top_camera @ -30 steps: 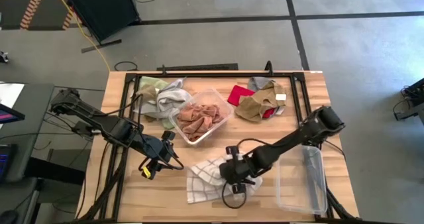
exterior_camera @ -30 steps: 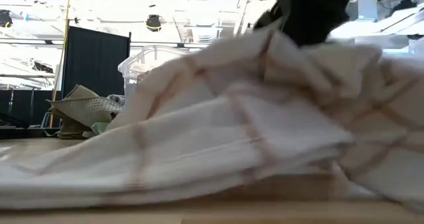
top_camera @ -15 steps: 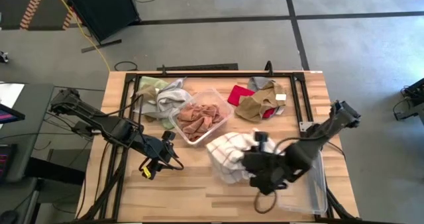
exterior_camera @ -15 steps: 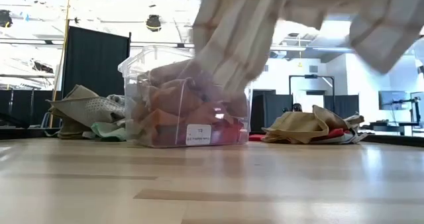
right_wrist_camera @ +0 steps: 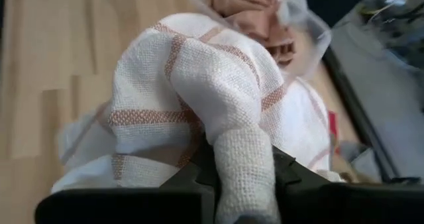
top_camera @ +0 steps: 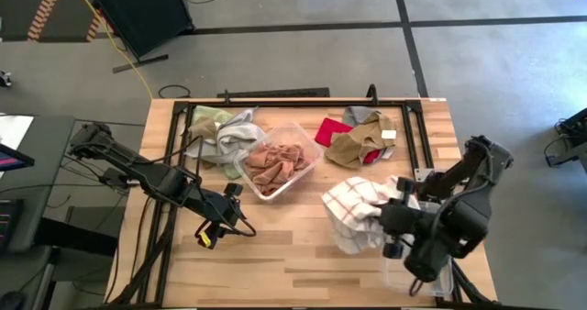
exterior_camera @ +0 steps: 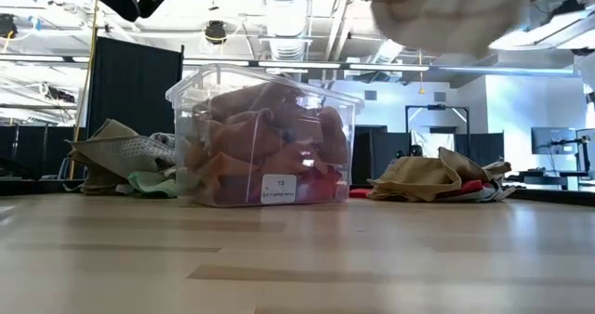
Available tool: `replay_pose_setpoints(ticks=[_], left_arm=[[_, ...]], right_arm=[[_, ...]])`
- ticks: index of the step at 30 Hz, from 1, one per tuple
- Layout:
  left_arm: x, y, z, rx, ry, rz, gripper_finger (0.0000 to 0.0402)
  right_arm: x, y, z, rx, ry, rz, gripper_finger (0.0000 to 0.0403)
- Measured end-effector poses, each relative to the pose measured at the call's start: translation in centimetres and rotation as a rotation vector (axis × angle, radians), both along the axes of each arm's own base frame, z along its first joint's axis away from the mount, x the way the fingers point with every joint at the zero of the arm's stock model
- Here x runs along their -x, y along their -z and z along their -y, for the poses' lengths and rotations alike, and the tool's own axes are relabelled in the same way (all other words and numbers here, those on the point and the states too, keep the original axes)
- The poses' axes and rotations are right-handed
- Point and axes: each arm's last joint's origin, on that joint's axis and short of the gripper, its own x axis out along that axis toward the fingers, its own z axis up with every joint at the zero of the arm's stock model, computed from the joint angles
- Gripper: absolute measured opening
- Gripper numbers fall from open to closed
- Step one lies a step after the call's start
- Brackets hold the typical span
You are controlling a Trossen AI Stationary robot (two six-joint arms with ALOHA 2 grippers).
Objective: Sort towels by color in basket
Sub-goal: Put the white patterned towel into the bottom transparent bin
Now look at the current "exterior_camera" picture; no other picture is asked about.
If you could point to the background robot arms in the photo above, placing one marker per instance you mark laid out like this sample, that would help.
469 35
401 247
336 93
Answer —
415 150

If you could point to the khaki brown towel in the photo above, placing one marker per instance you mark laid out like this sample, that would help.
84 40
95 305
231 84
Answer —
418 179

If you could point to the gray waffle towel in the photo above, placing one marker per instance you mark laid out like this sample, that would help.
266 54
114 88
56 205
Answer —
135 156

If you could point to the olive beige towel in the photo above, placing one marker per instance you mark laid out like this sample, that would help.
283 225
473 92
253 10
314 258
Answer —
109 135

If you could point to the black background curtain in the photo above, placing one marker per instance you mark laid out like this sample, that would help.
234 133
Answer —
32 151
381 156

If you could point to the dark background table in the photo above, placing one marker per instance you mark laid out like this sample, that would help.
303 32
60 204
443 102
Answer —
548 179

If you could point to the large silver duct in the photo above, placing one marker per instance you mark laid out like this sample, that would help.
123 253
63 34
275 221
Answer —
388 51

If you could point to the yellow hanging pendant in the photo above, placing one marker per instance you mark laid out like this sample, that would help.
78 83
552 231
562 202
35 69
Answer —
421 90

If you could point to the white checked towel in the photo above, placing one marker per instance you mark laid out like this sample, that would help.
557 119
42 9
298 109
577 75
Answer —
441 17

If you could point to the black metal gantry frame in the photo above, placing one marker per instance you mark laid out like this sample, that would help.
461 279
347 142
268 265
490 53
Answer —
437 106

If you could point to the silver spiral duct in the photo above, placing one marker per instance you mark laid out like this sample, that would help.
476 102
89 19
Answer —
284 7

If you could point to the long ceiling light strip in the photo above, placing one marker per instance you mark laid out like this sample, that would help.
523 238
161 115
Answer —
297 64

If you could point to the red towel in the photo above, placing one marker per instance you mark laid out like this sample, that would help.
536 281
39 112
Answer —
325 186
467 187

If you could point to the pale green towel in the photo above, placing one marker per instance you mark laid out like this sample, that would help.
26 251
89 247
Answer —
153 184

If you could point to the white hanging sheet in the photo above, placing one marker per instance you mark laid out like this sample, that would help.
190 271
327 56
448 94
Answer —
432 139

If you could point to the black divider panel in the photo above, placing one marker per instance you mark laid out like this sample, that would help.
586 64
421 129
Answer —
135 86

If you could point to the orange towel with white tag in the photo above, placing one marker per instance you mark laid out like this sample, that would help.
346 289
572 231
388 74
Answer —
246 137

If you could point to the clear plastic bin white label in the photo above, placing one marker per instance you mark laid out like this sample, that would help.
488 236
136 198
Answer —
279 189

